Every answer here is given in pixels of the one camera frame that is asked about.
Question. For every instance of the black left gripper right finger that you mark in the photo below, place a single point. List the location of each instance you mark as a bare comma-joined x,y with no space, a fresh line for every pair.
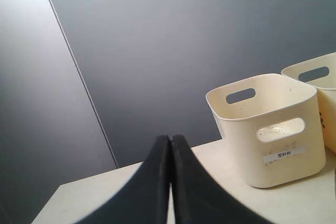
197,197

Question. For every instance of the cream plastic bin middle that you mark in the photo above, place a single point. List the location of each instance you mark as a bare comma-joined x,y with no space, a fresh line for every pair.
319,72

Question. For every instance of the cream plastic bin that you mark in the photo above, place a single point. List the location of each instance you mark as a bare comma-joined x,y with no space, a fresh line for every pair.
319,72
271,125

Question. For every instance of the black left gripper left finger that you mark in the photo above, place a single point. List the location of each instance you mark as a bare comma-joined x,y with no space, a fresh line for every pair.
145,196

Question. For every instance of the cream plastic bin left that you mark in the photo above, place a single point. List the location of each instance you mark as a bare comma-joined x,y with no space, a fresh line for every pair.
271,125

